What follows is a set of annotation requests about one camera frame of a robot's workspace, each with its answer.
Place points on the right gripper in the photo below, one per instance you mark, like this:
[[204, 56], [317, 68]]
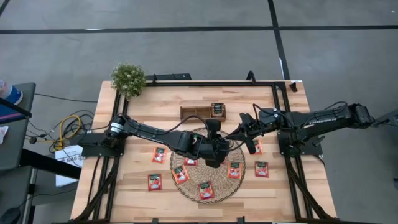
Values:
[[252, 127]]

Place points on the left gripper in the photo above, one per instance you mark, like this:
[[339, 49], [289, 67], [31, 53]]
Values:
[[214, 154]]

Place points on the orange peach tea packet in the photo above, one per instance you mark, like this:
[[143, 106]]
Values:
[[159, 155], [234, 170], [180, 175], [259, 147]]

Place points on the beige vanilla tea packet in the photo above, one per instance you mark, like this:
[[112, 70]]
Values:
[[217, 109]]

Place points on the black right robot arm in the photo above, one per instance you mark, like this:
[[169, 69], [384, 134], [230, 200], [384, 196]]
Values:
[[326, 119]]

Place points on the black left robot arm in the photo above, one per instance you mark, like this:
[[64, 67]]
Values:
[[155, 135]]

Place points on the round woven straw placemat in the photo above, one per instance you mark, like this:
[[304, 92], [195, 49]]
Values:
[[214, 183]]

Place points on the wooden three-compartment organizer box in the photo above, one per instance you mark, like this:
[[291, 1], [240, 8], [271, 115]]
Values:
[[194, 113]]

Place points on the black power strip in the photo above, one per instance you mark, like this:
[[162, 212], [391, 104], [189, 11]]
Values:
[[169, 77]]

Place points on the green plant in black pot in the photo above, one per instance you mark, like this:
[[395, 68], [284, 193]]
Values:
[[128, 79]]

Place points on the grey metal stand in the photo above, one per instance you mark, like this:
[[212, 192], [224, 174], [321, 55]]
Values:
[[388, 119]]

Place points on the white printed paper sheet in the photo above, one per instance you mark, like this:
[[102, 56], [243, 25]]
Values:
[[66, 154]]

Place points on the office desk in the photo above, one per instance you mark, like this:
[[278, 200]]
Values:
[[14, 140]]

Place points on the blue flat item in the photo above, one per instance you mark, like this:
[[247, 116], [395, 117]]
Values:
[[9, 115]]

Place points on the white bucket blue label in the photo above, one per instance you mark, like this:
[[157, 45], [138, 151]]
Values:
[[9, 92]]

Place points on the black computer mouse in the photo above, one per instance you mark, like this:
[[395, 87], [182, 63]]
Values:
[[9, 216]]

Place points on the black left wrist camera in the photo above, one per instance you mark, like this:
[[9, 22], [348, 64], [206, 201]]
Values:
[[214, 126]]

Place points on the black aluminium table frame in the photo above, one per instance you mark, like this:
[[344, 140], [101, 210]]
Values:
[[217, 84]]

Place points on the black arch bracket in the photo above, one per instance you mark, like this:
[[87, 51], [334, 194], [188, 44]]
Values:
[[248, 76]]

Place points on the small black corner bracket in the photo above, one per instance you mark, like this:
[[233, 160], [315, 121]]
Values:
[[293, 87]]

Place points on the black frame clamp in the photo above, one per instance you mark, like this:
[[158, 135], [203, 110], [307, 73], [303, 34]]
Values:
[[154, 221], [241, 220]]

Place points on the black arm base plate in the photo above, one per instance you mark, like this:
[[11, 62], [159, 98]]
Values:
[[90, 150], [314, 147]]

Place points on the black upright frame post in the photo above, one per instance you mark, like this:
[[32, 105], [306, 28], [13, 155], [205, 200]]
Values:
[[49, 163]]

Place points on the thin black frame bar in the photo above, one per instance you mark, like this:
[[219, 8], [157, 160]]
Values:
[[17, 109]]

